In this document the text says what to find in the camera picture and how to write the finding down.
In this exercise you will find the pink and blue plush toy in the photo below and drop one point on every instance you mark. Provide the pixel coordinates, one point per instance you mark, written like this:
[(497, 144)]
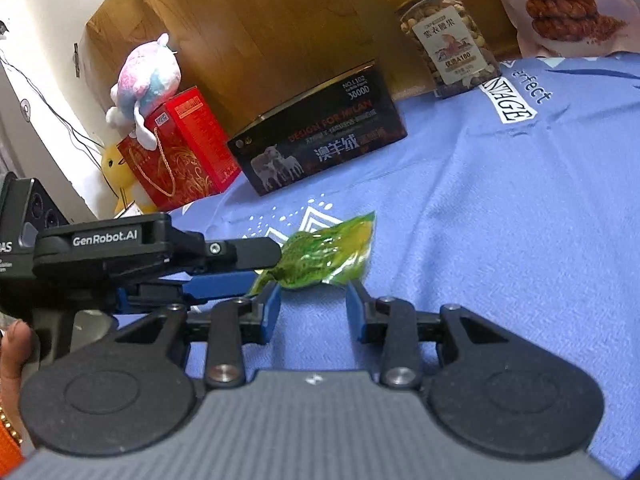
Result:
[(147, 77)]

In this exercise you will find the blue printed cloth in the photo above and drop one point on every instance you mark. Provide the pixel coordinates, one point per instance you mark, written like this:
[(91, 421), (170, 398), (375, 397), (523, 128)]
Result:
[(500, 210)]

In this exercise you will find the green translucent snack packet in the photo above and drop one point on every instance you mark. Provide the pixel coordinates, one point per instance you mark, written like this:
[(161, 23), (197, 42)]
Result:
[(325, 252)]

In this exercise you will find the clear nut jar gold lid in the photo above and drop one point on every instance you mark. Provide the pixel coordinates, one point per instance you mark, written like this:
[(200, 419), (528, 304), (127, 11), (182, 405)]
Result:
[(450, 35)]

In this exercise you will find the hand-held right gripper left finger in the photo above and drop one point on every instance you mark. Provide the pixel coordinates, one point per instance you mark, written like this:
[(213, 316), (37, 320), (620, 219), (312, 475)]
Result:
[(271, 315)]

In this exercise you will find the yellow plush duck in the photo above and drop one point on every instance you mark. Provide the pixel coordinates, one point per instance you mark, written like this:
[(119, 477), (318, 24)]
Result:
[(117, 165)]

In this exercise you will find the round wall hook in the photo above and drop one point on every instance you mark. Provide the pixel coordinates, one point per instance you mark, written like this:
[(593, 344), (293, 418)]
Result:
[(24, 108)]

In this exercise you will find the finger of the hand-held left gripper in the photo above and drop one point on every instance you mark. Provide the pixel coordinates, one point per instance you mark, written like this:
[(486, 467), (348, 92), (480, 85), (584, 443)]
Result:
[(240, 253), (220, 286)]

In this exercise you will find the wooden board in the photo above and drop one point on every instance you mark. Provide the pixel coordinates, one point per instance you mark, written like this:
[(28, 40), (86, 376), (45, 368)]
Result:
[(275, 20)]

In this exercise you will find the small black tape strip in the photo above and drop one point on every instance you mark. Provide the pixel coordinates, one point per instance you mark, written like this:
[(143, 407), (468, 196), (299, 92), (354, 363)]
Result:
[(76, 60)]

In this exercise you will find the black printed carton box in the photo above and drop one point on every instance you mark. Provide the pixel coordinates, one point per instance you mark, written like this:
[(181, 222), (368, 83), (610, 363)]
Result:
[(325, 125)]

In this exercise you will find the person's left hand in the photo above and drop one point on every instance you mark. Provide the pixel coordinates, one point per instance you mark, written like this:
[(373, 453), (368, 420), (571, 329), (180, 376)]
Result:
[(15, 355)]

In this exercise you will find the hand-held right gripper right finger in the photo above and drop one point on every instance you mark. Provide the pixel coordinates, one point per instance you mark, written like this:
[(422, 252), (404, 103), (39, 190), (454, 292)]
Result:
[(356, 310)]

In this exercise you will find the red gift box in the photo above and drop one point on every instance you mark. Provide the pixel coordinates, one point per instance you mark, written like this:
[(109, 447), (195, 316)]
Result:
[(185, 160)]

